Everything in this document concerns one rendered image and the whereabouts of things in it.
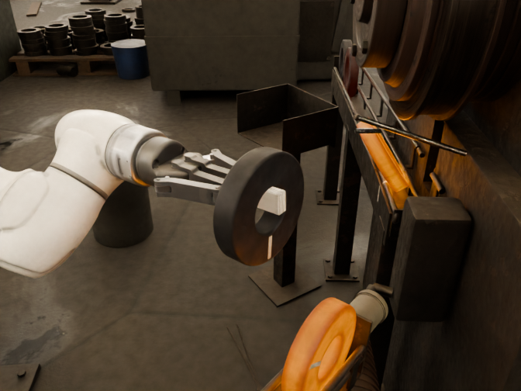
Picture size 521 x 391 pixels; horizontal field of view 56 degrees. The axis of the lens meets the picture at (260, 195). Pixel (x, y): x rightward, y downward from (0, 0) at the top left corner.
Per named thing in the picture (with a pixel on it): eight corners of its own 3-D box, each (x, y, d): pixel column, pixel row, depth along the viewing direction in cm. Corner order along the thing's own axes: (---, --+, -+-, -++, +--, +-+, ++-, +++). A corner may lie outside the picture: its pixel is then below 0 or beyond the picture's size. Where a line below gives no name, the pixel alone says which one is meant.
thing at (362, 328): (361, 375, 76) (373, 321, 71) (360, 377, 76) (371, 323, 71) (321, 352, 80) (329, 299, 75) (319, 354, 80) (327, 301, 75)
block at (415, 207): (439, 295, 99) (464, 195, 87) (450, 325, 92) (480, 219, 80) (385, 294, 99) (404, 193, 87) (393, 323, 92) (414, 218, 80)
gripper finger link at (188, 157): (184, 179, 72) (191, 176, 73) (244, 199, 66) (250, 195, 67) (181, 155, 70) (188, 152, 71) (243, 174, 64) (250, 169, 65)
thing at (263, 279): (283, 251, 202) (288, 83, 165) (322, 288, 183) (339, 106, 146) (240, 268, 193) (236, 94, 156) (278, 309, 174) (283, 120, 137)
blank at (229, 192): (310, 140, 65) (289, 134, 67) (233, 168, 54) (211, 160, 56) (301, 242, 71) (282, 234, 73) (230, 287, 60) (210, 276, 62)
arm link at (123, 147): (111, 188, 76) (136, 198, 73) (99, 134, 71) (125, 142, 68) (155, 167, 82) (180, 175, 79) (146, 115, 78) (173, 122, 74)
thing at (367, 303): (384, 326, 82) (391, 298, 79) (360, 357, 75) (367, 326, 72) (353, 311, 85) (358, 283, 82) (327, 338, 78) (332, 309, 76)
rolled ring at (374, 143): (349, 118, 106) (362, 109, 105) (363, 130, 124) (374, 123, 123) (391, 192, 103) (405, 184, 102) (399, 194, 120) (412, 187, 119)
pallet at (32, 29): (168, 50, 479) (163, 2, 457) (157, 74, 410) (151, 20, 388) (45, 50, 475) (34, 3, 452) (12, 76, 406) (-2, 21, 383)
